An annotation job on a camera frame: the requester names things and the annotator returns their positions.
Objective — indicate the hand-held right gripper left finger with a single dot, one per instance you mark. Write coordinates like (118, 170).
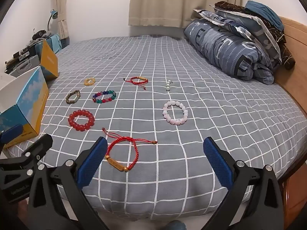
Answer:
(92, 163)

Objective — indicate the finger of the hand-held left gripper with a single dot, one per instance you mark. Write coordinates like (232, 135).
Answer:
(39, 147)
(11, 133)

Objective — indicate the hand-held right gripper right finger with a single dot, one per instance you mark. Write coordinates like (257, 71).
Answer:
(217, 163)

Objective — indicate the blue and yellow box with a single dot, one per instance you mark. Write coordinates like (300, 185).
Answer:
(28, 100)

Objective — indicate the grey checked bedsheet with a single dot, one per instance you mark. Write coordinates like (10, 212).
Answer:
(191, 148)

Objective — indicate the grey storage case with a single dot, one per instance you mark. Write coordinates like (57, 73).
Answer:
(25, 64)

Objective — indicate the dark blue object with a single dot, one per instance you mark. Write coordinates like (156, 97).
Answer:
(176, 225)

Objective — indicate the yellow cardboard box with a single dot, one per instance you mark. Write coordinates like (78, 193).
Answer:
(49, 60)

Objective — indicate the light blue cloth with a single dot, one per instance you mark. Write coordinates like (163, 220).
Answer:
(53, 40)

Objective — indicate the black round device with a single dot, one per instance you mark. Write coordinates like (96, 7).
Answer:
(39, 34)

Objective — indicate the folded blue grey duvet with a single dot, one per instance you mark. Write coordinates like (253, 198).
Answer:
(223, 50)

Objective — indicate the blue desk lamp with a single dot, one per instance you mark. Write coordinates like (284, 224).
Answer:
(54, 14)

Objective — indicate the brown patterned cloth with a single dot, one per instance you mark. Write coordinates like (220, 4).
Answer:
(286, 52)

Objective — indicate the beige narrow curtain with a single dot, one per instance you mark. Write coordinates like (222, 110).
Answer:
(62, 9)

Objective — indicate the blue camouflage pillow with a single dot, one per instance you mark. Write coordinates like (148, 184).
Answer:
(260, 30)

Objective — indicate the white edged blue pillow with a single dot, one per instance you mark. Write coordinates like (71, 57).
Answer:
(213, 16)

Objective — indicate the folded teal blue cloth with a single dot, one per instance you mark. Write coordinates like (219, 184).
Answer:
(263, 10)

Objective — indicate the beige window curtain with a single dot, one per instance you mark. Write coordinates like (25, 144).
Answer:
(168, 2)

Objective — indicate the wooden bed frame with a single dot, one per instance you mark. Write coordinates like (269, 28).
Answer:
(293, 52)

